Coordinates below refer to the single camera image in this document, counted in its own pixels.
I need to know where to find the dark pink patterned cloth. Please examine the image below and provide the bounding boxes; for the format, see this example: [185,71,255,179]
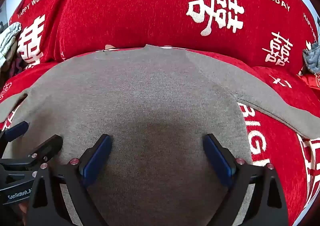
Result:
[4,57,27,79]

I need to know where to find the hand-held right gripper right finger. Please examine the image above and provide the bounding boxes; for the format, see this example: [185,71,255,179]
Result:
[202,133,289,226]

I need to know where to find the grey knit sweater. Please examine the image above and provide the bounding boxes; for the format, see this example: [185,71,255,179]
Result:
[0,44,320,226]

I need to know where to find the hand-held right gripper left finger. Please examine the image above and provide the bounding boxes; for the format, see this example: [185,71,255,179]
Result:
[26,134,113,226]

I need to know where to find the grey blue cloth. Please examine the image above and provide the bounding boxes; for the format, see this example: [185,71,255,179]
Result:
[302,41,320,74]

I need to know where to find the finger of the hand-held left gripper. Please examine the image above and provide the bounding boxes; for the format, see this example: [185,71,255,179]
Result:
[0,121,29,157]
[25,135,63,166]

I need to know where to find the red patterned packet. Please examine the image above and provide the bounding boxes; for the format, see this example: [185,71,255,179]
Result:
[297,71,320,90]

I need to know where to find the red printed sofa blanket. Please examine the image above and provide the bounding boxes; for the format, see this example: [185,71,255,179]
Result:
[0,0,320,226]

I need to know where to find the white grey patterned cloth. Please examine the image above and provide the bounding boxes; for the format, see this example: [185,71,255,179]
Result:
[0,22,22,70]

